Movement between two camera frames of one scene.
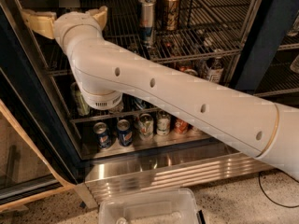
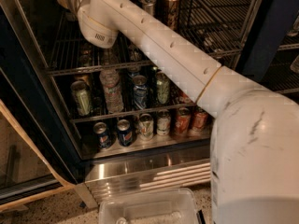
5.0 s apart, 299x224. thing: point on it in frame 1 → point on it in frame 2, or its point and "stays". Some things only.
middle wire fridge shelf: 79,119 stays
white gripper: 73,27 → 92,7
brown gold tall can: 172,9 stays
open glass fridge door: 36,153 stays
